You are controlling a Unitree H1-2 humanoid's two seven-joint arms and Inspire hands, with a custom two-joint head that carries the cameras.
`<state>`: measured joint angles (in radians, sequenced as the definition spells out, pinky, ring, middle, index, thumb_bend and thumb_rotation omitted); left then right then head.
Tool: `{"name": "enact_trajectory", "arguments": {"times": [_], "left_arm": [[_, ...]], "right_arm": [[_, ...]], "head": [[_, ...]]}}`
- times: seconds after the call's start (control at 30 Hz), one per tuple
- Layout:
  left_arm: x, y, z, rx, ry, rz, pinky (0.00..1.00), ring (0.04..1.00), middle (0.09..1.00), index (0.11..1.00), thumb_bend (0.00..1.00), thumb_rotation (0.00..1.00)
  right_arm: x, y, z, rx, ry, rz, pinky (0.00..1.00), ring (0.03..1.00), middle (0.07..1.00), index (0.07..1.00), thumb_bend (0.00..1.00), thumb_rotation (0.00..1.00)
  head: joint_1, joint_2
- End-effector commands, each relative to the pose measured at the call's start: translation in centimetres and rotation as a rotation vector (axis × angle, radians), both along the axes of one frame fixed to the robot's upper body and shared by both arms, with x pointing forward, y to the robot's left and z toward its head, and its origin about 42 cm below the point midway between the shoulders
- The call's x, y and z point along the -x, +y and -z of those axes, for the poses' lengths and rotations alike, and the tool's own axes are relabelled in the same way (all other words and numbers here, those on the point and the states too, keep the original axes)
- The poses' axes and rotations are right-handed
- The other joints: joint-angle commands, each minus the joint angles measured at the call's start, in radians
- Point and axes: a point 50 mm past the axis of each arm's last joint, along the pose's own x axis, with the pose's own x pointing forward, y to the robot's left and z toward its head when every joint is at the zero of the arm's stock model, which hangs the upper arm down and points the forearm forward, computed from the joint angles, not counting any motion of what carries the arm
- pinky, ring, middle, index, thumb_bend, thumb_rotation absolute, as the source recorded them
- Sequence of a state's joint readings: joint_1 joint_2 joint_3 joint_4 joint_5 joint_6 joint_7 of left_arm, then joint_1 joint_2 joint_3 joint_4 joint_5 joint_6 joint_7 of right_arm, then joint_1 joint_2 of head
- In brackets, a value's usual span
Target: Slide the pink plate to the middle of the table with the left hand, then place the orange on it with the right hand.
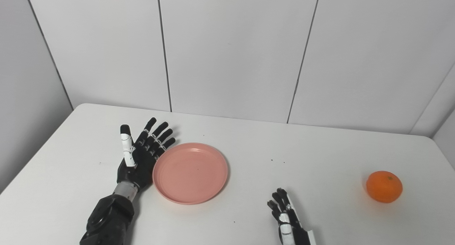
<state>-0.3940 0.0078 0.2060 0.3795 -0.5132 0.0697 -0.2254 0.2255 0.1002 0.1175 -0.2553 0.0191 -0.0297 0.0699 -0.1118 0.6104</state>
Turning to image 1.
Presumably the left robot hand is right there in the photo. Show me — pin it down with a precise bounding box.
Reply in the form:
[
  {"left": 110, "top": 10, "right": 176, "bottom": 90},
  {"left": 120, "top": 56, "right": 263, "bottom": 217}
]
[{"left": 117, "top": 117, "right": 176, "bottom": 193}]

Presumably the orange fruit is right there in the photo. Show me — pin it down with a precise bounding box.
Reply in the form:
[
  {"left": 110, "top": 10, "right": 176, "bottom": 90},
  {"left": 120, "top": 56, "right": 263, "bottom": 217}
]
[{"left": 366, "top": 171, "right": 403, "bottom": 203}]

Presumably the pink plate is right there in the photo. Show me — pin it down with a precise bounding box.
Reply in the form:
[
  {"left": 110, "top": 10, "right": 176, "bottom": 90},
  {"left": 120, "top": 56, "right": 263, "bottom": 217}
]
[{"left": 152, "top": 142, "right": 229, "bottom": 205}]

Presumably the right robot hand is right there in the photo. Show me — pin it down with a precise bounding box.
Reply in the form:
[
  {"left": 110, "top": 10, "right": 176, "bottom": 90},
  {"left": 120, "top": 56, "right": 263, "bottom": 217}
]
[{"left": 267, "top": 188, "right": 317, "bottom": 245}]

